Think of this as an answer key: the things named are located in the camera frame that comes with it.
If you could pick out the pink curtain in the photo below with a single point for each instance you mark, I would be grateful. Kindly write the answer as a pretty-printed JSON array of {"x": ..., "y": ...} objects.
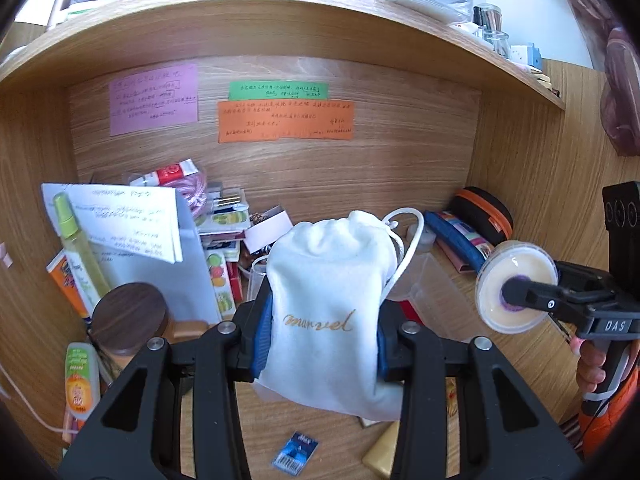
[{"x": 620, "y": 75}]

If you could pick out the green paper note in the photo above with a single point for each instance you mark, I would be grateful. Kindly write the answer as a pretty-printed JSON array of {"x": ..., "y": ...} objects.
[{"x": 277, "y": 91}]

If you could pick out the wooden desk shelf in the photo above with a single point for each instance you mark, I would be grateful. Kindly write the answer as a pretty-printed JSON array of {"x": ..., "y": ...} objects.
[{"x": 300, "y": 25}]

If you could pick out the black and orange zip case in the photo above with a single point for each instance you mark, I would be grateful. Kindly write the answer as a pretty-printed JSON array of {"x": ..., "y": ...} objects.
[{"x": 482, "y": 210}]

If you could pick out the small blue packet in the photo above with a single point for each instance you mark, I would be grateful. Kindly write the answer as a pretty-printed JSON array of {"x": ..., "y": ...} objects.
[{"x": 295, "y": 452}]

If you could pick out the pink paper note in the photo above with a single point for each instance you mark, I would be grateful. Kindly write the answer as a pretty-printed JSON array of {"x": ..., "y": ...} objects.
[{"x": 152, "y": 100}]

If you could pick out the orange carton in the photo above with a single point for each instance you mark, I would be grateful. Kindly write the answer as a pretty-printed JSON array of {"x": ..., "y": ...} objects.
[{"x": 62, "y": 280}]

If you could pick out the white and lilac box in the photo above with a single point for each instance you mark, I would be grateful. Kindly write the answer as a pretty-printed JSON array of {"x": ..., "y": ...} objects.
[{"x": 265, "y": 232}]

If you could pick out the glass jars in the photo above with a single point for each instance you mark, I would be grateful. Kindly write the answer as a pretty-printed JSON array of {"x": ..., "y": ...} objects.
[{"x": 492, "y": 27}]

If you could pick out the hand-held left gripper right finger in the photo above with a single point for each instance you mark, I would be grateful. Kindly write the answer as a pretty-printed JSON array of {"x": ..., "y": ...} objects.
[{"x": 382, "y": 360}]

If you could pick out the yellow lotion bottle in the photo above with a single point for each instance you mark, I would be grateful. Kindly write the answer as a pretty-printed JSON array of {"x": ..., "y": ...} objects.
[{"x": 382, "y": 452}]

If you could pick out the person's right hand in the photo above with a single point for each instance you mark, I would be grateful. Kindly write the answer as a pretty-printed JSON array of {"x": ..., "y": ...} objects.
[{"x": 584, "y": 365}]

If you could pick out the yellow-green spray bottle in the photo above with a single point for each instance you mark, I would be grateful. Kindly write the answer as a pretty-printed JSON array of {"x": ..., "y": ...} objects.
[{"x": 80, "y": 255}]

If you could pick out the pink booklet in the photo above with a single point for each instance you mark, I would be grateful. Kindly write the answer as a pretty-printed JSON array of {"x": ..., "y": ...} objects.
[{"x": 452, "y": 257}]

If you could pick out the fruit print box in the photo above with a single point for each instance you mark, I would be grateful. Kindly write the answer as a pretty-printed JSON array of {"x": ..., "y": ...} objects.
[{"x": 220, "y": 285}]

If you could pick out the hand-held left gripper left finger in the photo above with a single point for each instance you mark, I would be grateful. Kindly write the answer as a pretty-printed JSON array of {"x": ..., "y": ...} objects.
[{"x": 264, "y": 330}]

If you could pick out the handwritten white paper sheets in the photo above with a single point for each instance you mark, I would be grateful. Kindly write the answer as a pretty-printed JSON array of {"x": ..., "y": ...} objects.
[{"x": 125, "y": 220}]

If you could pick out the person's right forearm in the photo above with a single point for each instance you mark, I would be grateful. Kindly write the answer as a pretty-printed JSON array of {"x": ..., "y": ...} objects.
[{"x": 615, "y": 420}]

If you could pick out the stack of small cards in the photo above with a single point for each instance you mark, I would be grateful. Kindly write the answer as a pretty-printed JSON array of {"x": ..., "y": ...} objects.
[{"x": 227, "y": 215}]

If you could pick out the blue pencil case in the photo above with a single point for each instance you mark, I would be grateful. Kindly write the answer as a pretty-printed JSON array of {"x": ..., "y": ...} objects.
[{"x": 457, "y": 235}]

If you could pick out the round cream container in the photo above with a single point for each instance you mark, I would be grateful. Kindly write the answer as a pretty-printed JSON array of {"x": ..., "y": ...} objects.
[{"x": 520, "y": 265}]

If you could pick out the white power strip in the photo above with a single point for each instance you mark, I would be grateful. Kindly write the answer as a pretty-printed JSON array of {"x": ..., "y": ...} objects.
[{"x": 525, "y": 55}]

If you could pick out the red and white packet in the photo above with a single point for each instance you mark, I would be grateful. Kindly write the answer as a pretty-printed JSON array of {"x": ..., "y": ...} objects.
[{"x": 165, "y": 172}]

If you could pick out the brown mug with wooden lid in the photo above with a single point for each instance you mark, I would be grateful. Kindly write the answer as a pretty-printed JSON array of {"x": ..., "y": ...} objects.
[{"x": 130, "y": 315}]

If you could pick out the clear plastic box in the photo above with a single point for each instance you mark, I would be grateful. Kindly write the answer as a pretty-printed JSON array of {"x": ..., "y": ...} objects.
[{"x": 440, "y": 295}]

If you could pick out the orange paper note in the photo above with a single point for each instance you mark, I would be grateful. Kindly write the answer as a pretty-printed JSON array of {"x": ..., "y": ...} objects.
[{"x": 285, "y": 122}]

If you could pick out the orange and green tube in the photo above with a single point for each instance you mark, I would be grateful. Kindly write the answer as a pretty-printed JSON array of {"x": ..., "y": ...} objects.
[{"x": 81, "y": 385}]

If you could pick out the wooden desktop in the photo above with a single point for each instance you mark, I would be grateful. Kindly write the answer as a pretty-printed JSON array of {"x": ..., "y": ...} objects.
[{"x": 340, "y": 440}]

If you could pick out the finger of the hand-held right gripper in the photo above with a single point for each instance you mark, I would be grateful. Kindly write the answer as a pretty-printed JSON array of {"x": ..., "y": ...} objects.
[
  {"x": 585, "y": 280},
  {"x": 540, "y": 299}
]

